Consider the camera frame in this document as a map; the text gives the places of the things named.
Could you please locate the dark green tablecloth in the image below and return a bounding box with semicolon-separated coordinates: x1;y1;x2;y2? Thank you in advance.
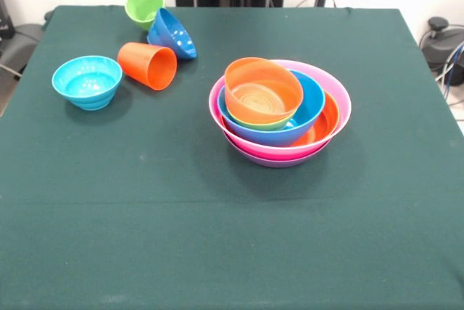
0;4;464;310

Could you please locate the black floor stand base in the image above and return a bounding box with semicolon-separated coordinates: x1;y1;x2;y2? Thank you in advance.
0;9;54;86
419;16;464;70

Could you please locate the orange plastic cup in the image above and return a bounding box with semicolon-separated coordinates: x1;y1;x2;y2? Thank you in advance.
117;41;178;91

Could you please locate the bundle of cables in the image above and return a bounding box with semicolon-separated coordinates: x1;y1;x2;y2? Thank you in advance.
434;40;464;122

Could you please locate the blue medium bowl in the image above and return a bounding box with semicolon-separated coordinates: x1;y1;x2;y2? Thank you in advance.
217;70;326;147

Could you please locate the green small bowl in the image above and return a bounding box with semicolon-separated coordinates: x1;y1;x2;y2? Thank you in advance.
228;109;297;132

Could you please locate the pink large bowl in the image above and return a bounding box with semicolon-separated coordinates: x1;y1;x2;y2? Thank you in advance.
208;59;352;161

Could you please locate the light blue small bowl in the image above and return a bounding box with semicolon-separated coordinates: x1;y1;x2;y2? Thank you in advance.
51;55;124;112

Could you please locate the orange medium bowl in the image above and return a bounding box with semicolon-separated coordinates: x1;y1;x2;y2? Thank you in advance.
291;91;341;148

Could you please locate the green plastic cup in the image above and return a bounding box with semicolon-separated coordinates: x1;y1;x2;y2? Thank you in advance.
124;0;166;32

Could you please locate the orange small bowl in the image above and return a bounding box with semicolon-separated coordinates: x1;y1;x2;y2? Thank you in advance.
223;56;305;125

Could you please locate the dark blue small bowl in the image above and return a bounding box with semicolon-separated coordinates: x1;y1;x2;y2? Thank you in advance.
146;7;199;61

